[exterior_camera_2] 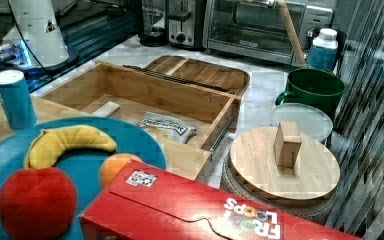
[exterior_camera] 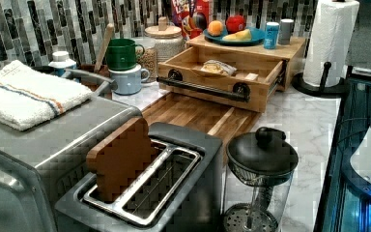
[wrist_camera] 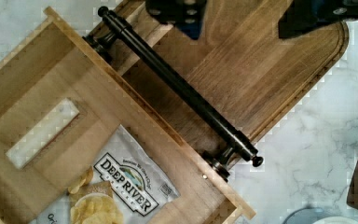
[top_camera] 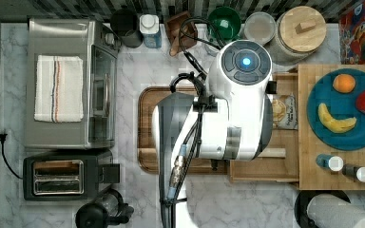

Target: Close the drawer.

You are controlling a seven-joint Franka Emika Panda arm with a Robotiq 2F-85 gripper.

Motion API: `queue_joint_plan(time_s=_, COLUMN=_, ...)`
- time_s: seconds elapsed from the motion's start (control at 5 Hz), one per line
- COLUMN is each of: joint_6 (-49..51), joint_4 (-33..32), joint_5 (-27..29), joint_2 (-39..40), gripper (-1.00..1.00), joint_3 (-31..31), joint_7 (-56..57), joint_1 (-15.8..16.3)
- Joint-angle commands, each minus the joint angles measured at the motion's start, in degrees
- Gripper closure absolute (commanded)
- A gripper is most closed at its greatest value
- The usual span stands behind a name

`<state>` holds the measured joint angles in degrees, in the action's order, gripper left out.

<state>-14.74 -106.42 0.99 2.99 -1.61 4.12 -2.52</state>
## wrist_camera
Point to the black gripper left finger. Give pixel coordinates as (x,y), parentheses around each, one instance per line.
(186,15)

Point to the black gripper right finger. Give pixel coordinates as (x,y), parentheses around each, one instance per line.
(305,16)

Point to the black drawer handle bar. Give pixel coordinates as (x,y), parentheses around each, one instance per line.
(237,142)

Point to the light wooden drawer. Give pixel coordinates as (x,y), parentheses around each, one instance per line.
(52,63)

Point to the dark wooden cutting board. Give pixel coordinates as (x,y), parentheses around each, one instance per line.
(239,65)

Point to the Deep River chips bag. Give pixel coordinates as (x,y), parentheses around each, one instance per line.
(126,187)

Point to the white plate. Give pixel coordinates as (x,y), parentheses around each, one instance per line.
(316,216)

